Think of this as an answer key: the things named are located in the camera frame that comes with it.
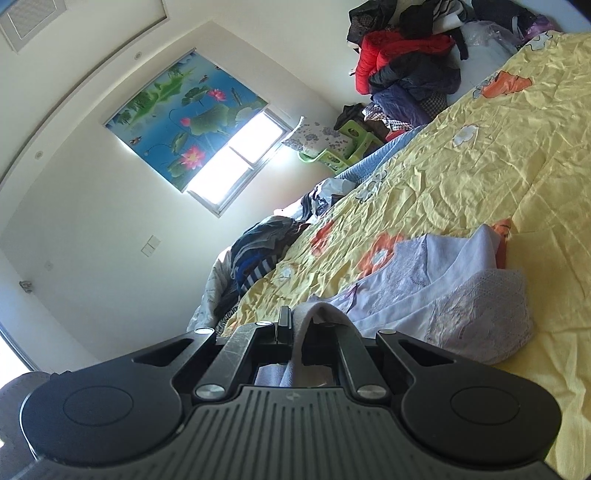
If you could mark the yellow carrot print blanket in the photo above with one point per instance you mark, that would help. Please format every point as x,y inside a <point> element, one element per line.
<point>485,175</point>

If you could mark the black bag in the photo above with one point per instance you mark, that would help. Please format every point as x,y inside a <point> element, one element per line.
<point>512,14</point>

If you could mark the navy puffer jacket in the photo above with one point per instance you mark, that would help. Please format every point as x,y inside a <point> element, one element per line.
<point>411,90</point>

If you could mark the lavender knit sweater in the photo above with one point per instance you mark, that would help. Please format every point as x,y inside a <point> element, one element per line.
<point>415,281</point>

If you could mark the blue knitted blanket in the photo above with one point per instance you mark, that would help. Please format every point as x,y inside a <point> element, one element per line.
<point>378,154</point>

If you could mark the black clothes heap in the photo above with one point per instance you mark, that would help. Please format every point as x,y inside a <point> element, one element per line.
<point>415,16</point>

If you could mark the window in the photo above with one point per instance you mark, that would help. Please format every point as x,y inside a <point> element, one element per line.
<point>240,166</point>

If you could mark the white wall switch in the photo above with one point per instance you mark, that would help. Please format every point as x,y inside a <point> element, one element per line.
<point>151,246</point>

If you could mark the white crumpled plastic bag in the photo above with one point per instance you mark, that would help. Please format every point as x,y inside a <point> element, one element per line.
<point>332,194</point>

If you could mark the red puffer jacket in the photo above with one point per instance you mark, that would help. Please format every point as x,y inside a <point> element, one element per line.
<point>392,53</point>

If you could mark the white ceiling vent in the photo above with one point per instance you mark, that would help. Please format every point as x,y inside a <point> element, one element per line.
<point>32,21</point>

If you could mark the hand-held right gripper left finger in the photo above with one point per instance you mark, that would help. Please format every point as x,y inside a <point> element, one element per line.
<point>282,325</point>

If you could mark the white printed quilt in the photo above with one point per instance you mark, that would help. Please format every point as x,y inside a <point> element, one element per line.
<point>207,295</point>

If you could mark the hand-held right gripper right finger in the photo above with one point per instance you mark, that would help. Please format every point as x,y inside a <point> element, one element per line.
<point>344,344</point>

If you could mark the dark cloth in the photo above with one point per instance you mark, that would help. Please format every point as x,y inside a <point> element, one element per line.
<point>353,113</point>

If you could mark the checkered cloth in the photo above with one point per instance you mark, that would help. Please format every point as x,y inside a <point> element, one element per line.
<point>388,117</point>

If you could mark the grey floral pillow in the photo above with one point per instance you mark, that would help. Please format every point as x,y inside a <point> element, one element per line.
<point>311,136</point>

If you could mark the clear plastic bag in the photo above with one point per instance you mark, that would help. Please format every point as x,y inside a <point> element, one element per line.
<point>485,46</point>

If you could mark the green plastic stool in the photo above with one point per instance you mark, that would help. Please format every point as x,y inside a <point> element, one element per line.
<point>344,152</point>

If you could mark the pile of dark folded clothes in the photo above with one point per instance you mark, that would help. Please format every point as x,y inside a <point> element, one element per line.
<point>263,249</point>

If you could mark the lotus print roller blind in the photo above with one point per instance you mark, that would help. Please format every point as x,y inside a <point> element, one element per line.
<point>184,110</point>

